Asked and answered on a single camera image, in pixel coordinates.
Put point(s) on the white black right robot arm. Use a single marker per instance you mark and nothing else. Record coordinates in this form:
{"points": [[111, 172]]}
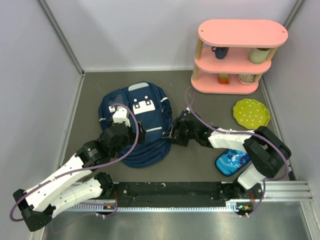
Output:
{"points": [[267, 153]]}

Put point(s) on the pink three-tier shelf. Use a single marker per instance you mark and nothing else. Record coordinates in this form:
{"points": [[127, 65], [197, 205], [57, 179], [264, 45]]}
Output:
{"points": [[235, 34]]}

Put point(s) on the orange small cup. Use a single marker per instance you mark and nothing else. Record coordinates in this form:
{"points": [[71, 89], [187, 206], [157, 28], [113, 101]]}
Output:
{"points": [[223, 78]]}

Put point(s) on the grey slotted cable duct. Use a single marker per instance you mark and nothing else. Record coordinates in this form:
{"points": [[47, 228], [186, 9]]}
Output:
{"points": [[228, 206]]}

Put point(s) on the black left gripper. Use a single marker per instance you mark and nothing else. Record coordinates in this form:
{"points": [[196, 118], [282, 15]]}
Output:
{"points": [[132, 136]]}

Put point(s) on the cream green mug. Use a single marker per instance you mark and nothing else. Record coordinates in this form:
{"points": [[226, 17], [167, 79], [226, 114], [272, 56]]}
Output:
{"points": [[257, 55]]}

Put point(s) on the green polka dot plate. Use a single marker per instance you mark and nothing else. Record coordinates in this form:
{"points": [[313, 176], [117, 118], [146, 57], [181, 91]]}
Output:
{"points": [[251, 114]]}

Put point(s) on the navy blue student backpack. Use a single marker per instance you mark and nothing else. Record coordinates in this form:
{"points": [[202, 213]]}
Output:
{"points": [[152, 108]]}

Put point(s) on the aluminium frame rail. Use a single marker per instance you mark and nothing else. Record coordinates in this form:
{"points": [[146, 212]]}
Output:
{"points": [[287, 191]]}

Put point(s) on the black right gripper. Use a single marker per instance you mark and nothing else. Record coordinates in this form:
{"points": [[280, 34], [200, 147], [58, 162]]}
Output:
{"points": [[178, 124]]}

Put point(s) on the dark blue mug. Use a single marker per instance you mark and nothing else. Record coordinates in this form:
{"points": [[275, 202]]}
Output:
{"points": [[220, 52]]}

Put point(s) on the blue dinosaur pencil case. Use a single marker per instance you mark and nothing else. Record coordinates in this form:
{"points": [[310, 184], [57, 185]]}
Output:
{"points": [[231, 161]]}

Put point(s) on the patterned small bowl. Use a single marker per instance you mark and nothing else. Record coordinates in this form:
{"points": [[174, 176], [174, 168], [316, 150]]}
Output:
{"points": [[246, 79]]}

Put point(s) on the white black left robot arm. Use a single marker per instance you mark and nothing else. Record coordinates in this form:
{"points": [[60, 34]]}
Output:
{"points": [[42, 203]]}

